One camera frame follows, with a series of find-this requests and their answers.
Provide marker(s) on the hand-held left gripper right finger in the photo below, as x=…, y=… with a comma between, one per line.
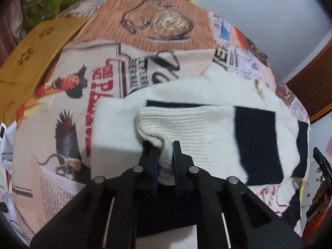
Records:
x=178, y=171

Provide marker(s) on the white and black knit sweater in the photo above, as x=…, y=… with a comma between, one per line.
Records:
x=207, y=134

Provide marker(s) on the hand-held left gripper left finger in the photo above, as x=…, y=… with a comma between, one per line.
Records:
x=155, y=174

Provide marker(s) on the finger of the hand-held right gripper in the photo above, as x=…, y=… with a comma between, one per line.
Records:
x=323, y=162

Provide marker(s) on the brown cardboard box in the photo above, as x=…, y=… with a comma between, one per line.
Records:
x=33, y=57

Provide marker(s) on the orange cloth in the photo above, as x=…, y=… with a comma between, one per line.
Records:
x=317, y=223

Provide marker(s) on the green patterned box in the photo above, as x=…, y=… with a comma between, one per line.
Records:
x=51, y=5

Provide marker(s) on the white plastic bag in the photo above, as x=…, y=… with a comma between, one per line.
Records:
x=7, y=166

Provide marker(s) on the newspaper print blanket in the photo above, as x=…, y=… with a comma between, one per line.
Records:
x=77, y=88

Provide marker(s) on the person's right hand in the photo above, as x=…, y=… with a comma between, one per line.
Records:
x=321, y=192

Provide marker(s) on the brown wooden door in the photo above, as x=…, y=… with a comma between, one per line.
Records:
x=311, y=88

